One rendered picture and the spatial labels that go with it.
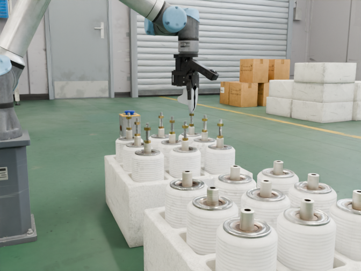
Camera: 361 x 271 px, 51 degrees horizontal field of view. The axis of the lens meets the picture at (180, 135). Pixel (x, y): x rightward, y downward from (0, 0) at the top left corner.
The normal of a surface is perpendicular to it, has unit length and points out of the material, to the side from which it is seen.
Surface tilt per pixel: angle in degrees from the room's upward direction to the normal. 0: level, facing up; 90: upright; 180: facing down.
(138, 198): 90
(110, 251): 0
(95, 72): 90
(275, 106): 90
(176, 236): 0
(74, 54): 90
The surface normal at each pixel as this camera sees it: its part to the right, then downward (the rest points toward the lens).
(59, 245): 0.00, -0.98
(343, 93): 0.43, 0.17
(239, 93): -0.92, 0.07
